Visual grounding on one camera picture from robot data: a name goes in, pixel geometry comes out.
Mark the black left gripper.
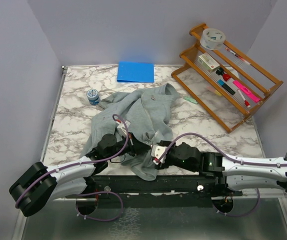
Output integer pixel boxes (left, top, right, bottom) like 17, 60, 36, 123
106, 132, 151, 161

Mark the grey zip-up jacket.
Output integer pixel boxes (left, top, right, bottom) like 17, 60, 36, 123
79, 83, 182, 181

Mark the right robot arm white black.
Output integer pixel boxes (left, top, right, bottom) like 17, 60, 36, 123
151, 141, 287, 196

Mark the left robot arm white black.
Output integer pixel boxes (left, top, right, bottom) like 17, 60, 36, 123
9, 133, 150, 217

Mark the mint green eraser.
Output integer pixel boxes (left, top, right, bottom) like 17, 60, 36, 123
183, 96, 198, 105

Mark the blue patterned round container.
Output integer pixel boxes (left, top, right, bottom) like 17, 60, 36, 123
86, 89, 100, 106

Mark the blue paper sheet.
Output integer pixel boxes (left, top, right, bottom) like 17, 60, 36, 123
116, 61, 154, 83

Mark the yellow highlighter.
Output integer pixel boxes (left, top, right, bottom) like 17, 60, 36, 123
214, 90, 222, 97

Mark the blue black highlighter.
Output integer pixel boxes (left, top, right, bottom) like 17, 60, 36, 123
217, 79, 236, 96

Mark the wooden two-tier rack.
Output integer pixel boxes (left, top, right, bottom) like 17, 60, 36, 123
171, 23, 283, 133

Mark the red white marker pen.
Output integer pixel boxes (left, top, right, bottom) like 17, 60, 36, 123
237, 89, 251, 108

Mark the pink highlighter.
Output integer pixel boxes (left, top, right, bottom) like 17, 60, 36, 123
233, 80, 261, 103

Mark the white green small box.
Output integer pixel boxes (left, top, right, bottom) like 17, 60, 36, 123
198, 52, 220, 73

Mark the red pen on top shelf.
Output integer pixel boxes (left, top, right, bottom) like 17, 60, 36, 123
225, 47, 251, 66

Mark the clear tape roll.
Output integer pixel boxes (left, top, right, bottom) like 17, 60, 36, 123
200, 28, 226, 51

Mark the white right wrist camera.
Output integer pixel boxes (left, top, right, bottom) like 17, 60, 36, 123
150, 144, 167, 166

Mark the aluminium frame rail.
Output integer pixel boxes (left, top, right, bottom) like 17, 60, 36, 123
10, 177, 287, 240

